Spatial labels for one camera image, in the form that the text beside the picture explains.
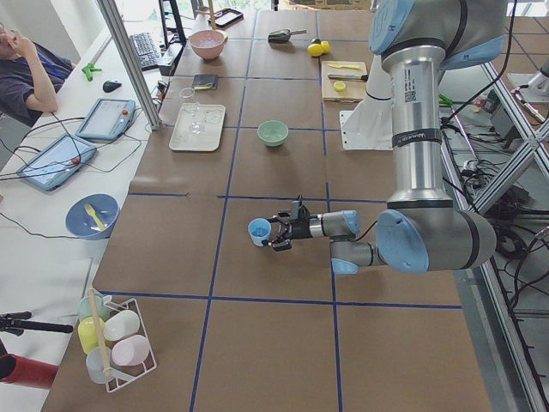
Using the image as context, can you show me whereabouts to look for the blue teach pendant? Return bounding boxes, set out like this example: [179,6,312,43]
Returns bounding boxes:
[16,133,97,191]
[75,99,136,142]

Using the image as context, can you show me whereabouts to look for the wooden cutting board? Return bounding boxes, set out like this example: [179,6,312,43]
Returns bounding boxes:
[321,61,368,102]

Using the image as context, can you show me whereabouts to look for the black computer mouse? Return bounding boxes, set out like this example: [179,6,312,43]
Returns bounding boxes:
[102,80,122,94]

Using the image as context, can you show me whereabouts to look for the yellow fork in bowl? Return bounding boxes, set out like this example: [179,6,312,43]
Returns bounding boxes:
[84,203,106,231]

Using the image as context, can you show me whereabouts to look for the yellow plastic knife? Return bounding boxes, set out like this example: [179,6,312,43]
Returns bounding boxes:
[328,63,361,70]

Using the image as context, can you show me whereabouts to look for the wooden rack handle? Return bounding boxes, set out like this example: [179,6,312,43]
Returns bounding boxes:
[87,287,112,379]

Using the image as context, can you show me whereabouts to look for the cream bear serving tray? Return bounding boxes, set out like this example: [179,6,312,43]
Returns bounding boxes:
[168,104,226,152]

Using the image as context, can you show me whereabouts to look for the light blue plastic cup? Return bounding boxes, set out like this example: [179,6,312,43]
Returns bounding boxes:
[247,218,271,247]

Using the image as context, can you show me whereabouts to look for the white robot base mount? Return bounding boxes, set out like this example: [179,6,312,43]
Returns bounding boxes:
[340,55,393,150]

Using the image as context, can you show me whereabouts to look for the grey folded cloth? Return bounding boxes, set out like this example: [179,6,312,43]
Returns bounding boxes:
[192,74,219,91]

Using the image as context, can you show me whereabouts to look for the wooden stand with pole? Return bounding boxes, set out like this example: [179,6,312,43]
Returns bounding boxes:
[208,0,217,30]

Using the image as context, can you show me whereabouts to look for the aluminium frame post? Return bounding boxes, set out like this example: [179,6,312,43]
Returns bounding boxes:
[98,0,161,130]

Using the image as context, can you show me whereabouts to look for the white wire cup rack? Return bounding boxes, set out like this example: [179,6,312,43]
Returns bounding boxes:
[86,288,157,393]

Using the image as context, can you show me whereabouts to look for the yellow cup in rack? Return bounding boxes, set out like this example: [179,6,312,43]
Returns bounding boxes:
[77,316,99,354]

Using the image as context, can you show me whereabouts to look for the white cup in rack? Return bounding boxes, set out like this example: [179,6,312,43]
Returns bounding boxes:
[103,310,141,342]

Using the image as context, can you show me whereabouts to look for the steel muddler black tip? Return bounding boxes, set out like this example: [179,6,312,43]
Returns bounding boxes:
[328,73,369,82]

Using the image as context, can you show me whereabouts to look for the green cup in rack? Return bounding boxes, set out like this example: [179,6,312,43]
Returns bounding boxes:
[77,291,112,322]

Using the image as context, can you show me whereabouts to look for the blue bowl with fork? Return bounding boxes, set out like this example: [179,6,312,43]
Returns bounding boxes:
[65,193,119,240]

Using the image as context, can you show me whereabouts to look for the black keyboard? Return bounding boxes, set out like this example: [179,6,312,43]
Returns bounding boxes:
[130,33,162,71]

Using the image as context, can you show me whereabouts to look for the clear wine glass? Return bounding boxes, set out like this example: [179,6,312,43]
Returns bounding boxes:
[179,87,204,135]

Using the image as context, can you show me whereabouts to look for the lemon half slice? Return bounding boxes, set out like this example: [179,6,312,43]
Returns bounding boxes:
[333,81,347,92]

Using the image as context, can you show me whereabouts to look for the clear cup in rack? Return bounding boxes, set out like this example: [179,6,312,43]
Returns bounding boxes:
[86,347,113,384]

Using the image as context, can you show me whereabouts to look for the black tripod handle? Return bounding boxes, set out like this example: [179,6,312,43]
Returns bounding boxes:
[1,311,74,336]

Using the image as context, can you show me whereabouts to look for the steel ice scoop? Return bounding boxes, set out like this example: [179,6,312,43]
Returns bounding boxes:
[268,29,307,43]

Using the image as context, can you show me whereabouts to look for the seated person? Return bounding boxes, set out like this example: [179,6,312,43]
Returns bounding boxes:
[1,28,75,126]

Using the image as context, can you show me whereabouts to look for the green clamp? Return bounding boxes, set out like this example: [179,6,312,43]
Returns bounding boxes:
[81,63,102,82]

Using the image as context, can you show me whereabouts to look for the blue teach pendant near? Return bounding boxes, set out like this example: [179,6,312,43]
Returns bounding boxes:
[16,133,97,191]

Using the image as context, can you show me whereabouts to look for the blue teach pendant far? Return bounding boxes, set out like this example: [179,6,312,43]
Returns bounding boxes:
[75,99,136,142]

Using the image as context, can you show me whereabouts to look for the whole yellow lemon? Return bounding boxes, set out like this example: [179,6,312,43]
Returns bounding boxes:
[307,43,324,58]

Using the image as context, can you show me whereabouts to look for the red cylinder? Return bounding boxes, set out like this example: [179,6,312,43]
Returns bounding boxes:
[1,354,58,389]

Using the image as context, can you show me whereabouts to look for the green ceramic bowl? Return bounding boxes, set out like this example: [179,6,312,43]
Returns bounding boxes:
[256,120,289,147]

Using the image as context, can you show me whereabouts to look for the pink cup in rack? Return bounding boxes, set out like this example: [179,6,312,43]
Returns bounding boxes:
[112,335,150,367]

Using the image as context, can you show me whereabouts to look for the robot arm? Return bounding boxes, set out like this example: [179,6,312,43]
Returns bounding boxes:
[267,1,507,275]

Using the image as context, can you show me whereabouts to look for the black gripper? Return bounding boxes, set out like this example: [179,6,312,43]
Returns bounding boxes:
[264,195,311,251]

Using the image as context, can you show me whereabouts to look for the pink bowl of ice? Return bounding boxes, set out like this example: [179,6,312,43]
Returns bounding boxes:
[189,29,228,60]

